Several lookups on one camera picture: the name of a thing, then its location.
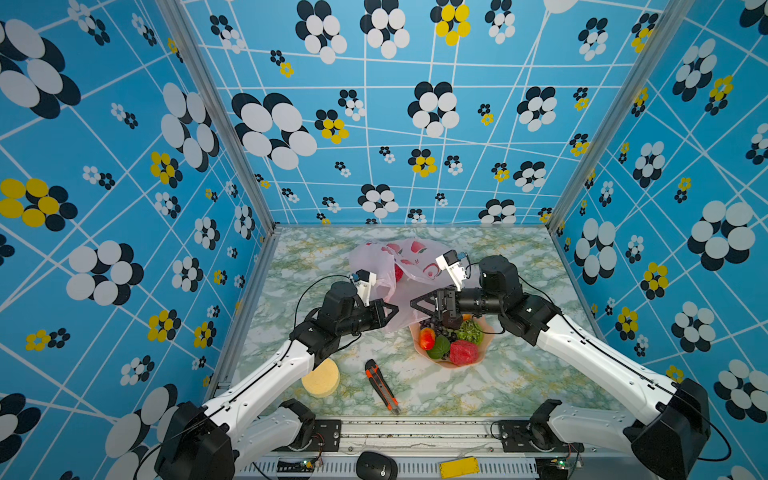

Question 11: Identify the green kiwi half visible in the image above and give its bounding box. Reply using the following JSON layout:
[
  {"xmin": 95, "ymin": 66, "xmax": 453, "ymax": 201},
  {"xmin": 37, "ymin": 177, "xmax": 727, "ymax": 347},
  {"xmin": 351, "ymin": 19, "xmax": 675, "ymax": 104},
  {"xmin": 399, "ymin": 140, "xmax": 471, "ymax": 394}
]
[{"xmin": 456, "ymin": 320, "xmax": 485, "ymax": 345}]

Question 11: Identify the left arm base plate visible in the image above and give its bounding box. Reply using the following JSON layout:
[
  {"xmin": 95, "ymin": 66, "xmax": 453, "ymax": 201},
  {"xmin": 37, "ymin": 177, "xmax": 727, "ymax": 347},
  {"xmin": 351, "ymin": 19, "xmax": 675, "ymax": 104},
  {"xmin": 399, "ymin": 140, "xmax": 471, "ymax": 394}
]
[{"xmin": 274, "ymin": 419, "xmax": 342, "ymax": 452}]

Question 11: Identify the red orange mango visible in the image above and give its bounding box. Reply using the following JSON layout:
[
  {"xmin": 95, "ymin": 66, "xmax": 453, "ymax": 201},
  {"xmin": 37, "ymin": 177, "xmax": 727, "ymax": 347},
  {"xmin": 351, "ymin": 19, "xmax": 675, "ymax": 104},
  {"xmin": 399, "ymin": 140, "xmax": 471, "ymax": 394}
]
[{"xmin": 418, "ymin": 328, "xmax": 436, "ymax": 351}]

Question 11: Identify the red strawberry fruit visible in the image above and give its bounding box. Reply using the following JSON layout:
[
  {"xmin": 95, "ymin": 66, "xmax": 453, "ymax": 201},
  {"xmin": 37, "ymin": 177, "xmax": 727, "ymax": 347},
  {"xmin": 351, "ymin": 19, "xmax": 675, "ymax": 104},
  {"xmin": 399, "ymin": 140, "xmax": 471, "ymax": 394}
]
[{"xmin": 394, "ymin": 264, "xmax": 404, "ymax": 283}]

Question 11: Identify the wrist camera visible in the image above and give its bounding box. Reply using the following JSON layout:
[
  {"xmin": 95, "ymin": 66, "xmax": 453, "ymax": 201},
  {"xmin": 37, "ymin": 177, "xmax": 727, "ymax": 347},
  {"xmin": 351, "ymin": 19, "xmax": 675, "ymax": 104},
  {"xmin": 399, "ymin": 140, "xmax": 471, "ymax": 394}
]
[
  {"xmin": 351, "ymin": 269, "xmax": 377, "ymax": 306},
  {"xmin": 436, "ymin": 249, "xmax": 471, "ymax": 291}
]

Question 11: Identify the yellow round sponge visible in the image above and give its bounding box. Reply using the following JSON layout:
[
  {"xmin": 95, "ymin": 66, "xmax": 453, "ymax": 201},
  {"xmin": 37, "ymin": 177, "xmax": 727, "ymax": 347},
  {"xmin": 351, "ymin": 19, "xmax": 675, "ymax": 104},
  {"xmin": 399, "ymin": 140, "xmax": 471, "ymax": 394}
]
[{"xmin": 301, "ymin": 358, "xmax": 341, "ymax": 398}]

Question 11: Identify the dark grape bunch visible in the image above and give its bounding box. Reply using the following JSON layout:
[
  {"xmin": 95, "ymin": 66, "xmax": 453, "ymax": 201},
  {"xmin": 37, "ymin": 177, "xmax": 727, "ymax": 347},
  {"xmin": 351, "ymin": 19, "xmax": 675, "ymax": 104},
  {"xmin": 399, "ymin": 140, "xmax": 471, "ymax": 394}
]
[{"xmin": 433, "ymin": 324, "xmax": 458, "ymax": 342}]

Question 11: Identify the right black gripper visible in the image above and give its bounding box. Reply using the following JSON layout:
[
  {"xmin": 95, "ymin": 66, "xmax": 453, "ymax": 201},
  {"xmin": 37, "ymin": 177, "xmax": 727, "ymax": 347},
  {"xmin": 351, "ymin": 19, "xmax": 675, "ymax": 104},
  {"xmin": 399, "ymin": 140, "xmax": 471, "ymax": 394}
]
[{"xmin": 413, "ymin": 281, "xmax": 507, "ymax": 324}]

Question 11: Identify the yellow tag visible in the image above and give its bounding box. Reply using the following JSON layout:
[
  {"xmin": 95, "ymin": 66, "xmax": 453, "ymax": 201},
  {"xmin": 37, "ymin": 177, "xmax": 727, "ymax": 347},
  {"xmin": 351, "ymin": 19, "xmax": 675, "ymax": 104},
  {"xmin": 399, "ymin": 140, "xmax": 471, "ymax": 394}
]
[{"xmin": 439, "ymin": 457, "xmax": 480, "ymax": 479}]

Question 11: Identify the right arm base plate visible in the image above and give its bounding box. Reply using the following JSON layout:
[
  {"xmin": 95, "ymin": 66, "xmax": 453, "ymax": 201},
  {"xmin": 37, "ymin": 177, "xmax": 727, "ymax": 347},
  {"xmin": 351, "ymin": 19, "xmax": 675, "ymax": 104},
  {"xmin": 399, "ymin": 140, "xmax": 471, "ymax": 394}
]
[{"xmin": 490, "ymin": 420, "xmax": 584, "ymax": 454}]

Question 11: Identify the pink plastic bag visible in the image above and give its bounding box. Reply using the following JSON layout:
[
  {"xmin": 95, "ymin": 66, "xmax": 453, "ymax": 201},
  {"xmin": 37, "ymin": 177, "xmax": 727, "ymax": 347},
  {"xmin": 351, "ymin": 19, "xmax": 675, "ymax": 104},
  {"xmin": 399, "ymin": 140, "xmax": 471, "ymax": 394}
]
[{"xmin": 349, "ymin": 238, "xmax": 453, "ymax": 333}]

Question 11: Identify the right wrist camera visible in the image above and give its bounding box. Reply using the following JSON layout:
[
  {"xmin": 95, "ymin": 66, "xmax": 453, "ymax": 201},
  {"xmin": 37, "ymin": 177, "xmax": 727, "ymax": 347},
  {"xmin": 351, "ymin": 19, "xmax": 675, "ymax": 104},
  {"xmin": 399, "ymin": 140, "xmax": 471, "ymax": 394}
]
[{"xmin": 436, "ymin": 249, "xmax": 471, "ymax": 291}]

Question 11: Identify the black computer mouse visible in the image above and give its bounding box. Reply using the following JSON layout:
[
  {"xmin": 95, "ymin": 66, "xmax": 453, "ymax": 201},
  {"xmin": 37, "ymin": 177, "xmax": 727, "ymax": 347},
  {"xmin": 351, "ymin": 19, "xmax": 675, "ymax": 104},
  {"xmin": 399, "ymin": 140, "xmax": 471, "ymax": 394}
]
[{"xmin": 355, "ymin": 451, "xmax": 398, "ymax": 480}]

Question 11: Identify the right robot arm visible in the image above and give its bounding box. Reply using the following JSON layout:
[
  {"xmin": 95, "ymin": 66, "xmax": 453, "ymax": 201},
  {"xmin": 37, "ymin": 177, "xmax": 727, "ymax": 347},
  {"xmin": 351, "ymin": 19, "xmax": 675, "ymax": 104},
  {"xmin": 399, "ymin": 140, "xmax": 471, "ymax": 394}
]
[{"xmin": 410, "ymin": 251, "xmax": 714, "ymax": 479}]

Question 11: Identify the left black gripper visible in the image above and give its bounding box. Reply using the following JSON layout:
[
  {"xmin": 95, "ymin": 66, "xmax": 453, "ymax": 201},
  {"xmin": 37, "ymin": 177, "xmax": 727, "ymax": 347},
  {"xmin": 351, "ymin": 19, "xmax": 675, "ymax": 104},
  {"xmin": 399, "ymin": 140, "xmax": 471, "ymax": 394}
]
[{"xmin": 337, "ymin": 298, "xmax": 400, "ymax": 339}]

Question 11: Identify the aluminium front rail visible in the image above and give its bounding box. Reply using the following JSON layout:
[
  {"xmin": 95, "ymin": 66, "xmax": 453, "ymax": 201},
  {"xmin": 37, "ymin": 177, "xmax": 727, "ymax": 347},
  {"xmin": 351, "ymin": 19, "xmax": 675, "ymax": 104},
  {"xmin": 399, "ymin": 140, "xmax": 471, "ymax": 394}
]
[{"xmin": 232, "ymin": 417, "xmax": 657, "ymax": 479}]

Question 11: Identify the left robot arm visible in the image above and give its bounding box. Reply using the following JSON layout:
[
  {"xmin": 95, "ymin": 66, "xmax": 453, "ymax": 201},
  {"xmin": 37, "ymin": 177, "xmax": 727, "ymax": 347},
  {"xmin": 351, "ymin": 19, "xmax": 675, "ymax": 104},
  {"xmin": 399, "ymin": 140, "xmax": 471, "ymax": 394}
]
[{"xmin": 152, "ymin": 281, "xmax": 399, "ymax": 479}]

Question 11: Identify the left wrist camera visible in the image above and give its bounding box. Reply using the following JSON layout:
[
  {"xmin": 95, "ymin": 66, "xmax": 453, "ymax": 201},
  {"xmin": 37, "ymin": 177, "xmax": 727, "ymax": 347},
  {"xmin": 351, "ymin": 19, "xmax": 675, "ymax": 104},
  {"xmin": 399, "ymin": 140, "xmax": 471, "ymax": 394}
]
[{"xmin": 351, "ymin": 269, "xmax": 377, "ymax": 306}]

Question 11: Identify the orange black utility knife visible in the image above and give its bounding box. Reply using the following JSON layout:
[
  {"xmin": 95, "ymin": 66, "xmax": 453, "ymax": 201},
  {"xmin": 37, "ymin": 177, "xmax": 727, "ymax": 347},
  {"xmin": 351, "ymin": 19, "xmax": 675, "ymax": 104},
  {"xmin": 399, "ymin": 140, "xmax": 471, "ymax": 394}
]
[{"xmin": 365, "ymin": 359, "xmax": 400, "ymax": 415}]

